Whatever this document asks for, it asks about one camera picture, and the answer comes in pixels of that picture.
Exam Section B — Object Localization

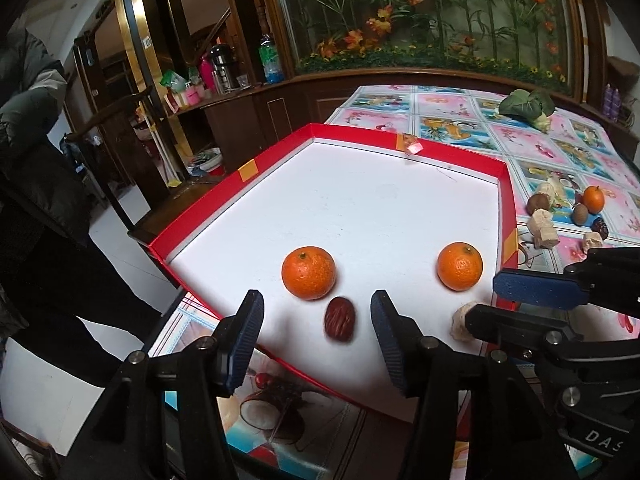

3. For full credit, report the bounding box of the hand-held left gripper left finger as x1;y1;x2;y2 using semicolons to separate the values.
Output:
60;289;266;480

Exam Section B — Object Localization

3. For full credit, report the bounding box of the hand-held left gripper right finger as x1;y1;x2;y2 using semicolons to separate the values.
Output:
370;290;576;480

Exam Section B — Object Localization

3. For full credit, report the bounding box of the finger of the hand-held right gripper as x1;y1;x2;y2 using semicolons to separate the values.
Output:
492;247;640;316
464;303;601;376

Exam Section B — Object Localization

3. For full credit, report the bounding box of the mandarin orange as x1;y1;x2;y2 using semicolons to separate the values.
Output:
281;246;336;301
436;242;484;292
583;185;606;214

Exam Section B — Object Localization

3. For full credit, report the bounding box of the red tray with white inside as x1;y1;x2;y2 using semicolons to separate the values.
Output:
149;123;520;423

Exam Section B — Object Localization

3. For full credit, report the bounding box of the green leafy vegetable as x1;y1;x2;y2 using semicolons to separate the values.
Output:
497;88;556;134

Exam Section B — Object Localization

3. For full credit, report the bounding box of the white plastic basin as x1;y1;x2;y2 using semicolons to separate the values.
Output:
187;147;223;176

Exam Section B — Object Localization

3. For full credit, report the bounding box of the printed fruit tablecloth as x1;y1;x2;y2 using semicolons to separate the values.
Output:
150;84;640;480

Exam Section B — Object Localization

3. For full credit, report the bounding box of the dark wooden cabinet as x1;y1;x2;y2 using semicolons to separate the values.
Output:
167;72;361;181

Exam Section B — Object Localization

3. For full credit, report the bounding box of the dark wooden chair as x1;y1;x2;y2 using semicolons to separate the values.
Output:
65;85;171;241

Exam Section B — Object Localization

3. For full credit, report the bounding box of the pink bottle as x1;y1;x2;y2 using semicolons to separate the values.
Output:
198;57;215;96

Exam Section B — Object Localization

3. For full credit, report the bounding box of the green snack bag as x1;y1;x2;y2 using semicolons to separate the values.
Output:
160;70;188;93

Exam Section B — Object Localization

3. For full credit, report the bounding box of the green plastic bottle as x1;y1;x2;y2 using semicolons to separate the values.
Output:
258;34;285;84

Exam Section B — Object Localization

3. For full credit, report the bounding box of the framed flower mural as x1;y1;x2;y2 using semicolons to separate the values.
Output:
270;0;583;96

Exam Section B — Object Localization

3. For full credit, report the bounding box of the white mop handle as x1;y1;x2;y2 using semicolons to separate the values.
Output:
142;102;183;186

